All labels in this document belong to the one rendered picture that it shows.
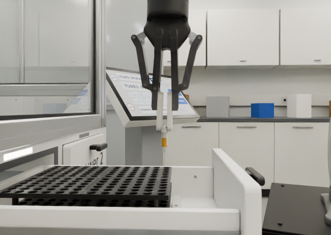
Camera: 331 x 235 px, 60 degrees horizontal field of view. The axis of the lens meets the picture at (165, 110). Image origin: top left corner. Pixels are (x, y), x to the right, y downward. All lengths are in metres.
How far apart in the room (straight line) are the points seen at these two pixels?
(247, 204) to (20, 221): 0.25
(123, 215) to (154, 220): 0.03
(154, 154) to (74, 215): 1.10
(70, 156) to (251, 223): 0.44
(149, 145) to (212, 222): 1.08
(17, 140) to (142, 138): 0.92
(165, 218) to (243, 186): 0.09
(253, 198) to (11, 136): 0.36
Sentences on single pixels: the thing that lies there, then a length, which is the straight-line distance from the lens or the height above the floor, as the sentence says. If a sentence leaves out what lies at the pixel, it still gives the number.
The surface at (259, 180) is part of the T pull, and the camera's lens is 0.43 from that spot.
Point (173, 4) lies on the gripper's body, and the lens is 0.51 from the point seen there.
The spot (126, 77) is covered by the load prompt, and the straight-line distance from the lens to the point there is 1.36.
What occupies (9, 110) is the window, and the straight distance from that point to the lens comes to 0.52.
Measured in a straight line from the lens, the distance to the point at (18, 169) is 0.67.
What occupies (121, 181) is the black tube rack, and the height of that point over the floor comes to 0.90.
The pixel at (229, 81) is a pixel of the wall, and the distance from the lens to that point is 4.05.
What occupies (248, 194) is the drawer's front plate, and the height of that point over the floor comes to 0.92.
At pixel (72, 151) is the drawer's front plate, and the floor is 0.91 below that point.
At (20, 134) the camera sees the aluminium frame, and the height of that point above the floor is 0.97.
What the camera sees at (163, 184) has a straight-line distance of 0.43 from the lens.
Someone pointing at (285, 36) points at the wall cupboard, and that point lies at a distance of 3.95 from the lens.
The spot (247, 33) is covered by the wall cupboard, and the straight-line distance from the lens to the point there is 3.83.
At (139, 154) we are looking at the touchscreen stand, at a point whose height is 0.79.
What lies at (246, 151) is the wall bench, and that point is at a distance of 3.39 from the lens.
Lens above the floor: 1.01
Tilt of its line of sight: level
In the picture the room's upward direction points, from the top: straight up
